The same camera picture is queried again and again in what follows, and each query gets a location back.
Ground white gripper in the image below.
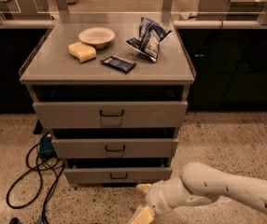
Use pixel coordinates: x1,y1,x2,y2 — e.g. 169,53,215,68
129,177,219,224

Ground grey bottom drawer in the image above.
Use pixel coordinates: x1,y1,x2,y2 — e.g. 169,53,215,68
64,167,172,185

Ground grey drawer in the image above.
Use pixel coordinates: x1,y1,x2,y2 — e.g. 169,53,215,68
64,167,172,185
52,138,178,159
34,102,188,129

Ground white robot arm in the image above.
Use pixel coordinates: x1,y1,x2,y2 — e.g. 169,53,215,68
128,162,267,224

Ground grey middle drawer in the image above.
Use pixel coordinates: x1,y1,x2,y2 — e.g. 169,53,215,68
52,138,178,159

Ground grey top drawer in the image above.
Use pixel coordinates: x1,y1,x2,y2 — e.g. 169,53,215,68
34,102,188,129

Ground grey drawer cabinet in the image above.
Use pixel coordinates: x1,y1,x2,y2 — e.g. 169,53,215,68
18,12,197,188

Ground blue power adapter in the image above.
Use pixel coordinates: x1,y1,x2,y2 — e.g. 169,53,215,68
38,134,55,156

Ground dark blue snack packet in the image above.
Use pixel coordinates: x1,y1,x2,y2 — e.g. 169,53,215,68
101,55,136,74

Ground blue white chip bag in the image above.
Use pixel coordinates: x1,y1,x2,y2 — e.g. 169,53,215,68
126,17,172,63

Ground yellow sponge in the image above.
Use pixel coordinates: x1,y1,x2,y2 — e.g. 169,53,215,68
68,42,96,63

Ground white bowl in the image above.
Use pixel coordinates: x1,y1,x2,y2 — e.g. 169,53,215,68
78,27,115,49

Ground background grey table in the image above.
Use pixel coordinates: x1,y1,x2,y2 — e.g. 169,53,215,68
197,0,267,21

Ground white horizontal rail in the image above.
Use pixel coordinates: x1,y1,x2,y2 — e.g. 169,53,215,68
0,20,267,29

